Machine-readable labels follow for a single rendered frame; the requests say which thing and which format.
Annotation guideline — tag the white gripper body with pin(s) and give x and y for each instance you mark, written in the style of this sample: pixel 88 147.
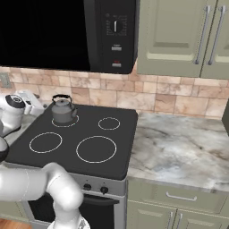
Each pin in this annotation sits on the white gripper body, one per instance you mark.
pixel 36 105

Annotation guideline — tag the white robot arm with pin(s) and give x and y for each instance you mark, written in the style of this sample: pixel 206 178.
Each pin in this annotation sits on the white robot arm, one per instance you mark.
pixel 32 182

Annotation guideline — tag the black stove knob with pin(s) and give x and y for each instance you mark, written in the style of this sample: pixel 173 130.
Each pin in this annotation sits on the black stove knob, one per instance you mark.
pixel 87 187
pixel 104 189

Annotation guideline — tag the grey stove front panel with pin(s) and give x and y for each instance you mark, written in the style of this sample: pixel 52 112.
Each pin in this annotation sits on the grey stove front panel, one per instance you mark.
pixel 117 186

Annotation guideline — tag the black hob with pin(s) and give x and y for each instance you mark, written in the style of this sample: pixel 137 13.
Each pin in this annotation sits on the black hob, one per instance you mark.
pixel 89 131

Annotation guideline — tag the black microwave oven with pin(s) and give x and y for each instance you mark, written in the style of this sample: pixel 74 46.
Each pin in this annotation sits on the black microwave oven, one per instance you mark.
pixel 59 32

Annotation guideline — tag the black oven door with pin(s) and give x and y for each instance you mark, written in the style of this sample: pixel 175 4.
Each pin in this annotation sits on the black oven door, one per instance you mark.
pixel 98 214

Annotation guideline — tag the olive green drawer front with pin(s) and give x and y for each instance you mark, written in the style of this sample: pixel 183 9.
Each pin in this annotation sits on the olive green drawer front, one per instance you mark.
pixel 149 193

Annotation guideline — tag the olive green base cupboard door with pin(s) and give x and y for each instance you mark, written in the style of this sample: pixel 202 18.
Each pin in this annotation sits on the olive green base cupboard door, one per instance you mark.
pixel 146 217
pixel 205 222

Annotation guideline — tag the dark appliance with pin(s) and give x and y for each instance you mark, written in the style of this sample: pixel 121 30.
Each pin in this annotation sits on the dark appliance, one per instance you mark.
pixel 226 117

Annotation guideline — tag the grey wall socket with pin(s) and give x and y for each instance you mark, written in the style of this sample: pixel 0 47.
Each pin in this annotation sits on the grey wall socket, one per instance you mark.
pixel 4 80

